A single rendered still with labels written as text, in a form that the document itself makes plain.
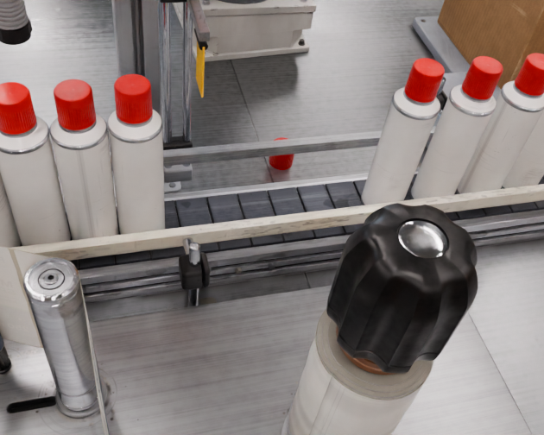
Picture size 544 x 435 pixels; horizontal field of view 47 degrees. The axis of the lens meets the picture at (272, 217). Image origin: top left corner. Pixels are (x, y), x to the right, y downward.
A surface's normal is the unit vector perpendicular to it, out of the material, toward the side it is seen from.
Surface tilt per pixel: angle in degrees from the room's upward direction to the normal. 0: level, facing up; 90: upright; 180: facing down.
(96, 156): 90
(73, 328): 90
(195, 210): 0
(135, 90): 2
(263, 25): 90
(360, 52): 0
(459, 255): 12
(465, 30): 90
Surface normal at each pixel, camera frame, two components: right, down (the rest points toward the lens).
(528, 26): -0.96, 0.12
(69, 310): 0.65, 0.62
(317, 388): -0.86, 0.28
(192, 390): 0.11, -0.65
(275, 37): 0.31, 0.74
